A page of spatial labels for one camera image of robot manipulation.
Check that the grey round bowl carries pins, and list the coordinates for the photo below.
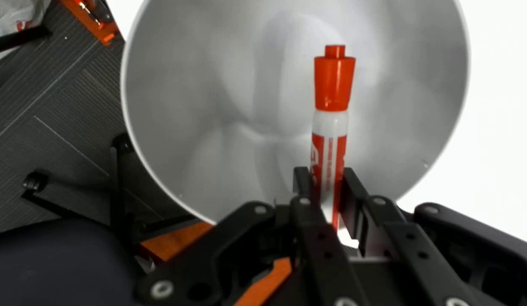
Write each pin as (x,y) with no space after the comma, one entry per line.
(218,86)

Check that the black metal stand leg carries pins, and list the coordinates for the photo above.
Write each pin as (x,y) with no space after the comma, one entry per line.
(116,188)

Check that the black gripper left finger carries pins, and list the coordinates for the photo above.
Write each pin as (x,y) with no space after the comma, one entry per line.
(316,249)

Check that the red and white marker pen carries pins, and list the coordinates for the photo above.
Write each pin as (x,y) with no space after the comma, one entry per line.
(332,86)

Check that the white crumpled sheet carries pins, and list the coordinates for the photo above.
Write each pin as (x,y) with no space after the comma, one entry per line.
(10,15)

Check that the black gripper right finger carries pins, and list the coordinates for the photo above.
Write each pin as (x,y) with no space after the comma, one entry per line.
(410,249)

